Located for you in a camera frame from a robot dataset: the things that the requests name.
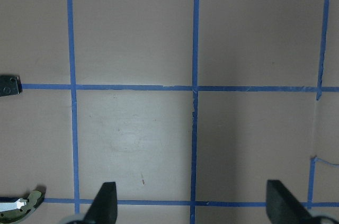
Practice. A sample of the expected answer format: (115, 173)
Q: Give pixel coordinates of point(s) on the black plastic block part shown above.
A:
(10, 85)

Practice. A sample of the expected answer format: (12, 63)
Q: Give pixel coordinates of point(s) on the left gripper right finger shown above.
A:
(282, 206)

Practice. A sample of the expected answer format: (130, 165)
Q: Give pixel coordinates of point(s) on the dark green brake shoe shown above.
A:
(16, 209)

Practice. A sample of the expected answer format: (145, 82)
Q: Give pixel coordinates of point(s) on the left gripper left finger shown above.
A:
(104, 208)

